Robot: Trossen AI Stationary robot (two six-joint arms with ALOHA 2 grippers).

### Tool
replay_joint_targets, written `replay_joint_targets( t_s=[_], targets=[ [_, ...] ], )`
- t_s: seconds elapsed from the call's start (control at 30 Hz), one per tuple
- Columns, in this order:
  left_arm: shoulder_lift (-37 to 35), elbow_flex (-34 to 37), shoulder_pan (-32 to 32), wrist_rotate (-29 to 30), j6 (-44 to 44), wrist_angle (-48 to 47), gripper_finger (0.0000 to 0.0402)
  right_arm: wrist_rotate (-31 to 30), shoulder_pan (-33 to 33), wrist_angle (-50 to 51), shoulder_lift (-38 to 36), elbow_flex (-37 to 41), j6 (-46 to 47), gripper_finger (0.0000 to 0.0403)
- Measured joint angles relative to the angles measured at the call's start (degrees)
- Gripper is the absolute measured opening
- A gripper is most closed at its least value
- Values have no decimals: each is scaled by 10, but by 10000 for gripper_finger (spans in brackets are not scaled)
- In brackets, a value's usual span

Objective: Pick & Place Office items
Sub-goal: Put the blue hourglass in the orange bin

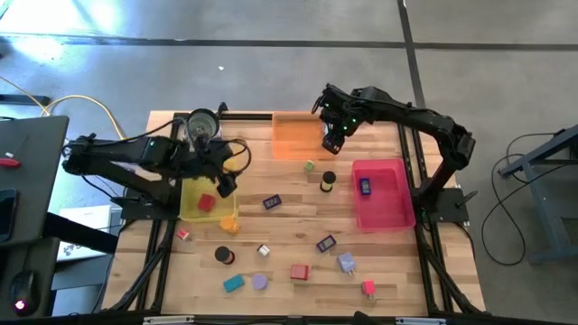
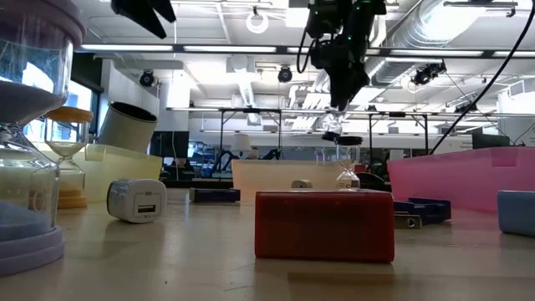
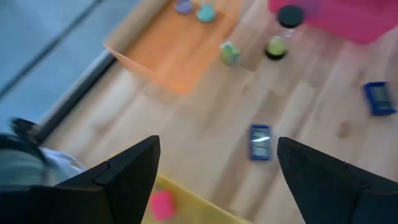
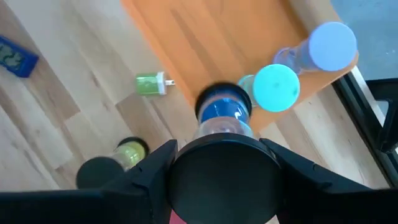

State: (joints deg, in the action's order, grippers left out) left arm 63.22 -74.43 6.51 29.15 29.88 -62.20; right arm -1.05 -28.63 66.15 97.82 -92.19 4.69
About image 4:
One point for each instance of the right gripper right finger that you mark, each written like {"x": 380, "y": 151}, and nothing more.
{"x": 335, "y": 208}

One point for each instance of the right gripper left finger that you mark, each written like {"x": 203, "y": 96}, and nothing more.
{"x": 77, "y": 208}

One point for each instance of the black-capped hourglass green sand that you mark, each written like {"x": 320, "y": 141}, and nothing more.
{"x": 99, "y": 172}

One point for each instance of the black-capped hourglass blue sand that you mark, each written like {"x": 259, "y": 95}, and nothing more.
{"x": 225, "y": 180}

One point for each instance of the teal-capped hourglass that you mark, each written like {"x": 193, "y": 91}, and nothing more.
{"x": 276, "y": 88}

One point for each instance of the blue digital clock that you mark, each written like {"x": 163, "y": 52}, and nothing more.
{"x": 15, "y": 59}

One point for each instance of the lilac-capped hourglass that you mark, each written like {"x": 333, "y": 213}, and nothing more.
{"x": 332, "y": 46}

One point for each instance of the pink plastic bin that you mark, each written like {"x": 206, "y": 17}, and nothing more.
{"x": 175, "y": 219}

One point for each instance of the orange plastic bin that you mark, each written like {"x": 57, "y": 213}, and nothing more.
{"x": 217, "y": 37}

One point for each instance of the black aluminium rig frame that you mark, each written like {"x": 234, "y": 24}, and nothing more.
{"x": 357, "y": 109}

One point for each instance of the green wall charger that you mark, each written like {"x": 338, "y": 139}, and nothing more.
{"x": 149, "y": 84}

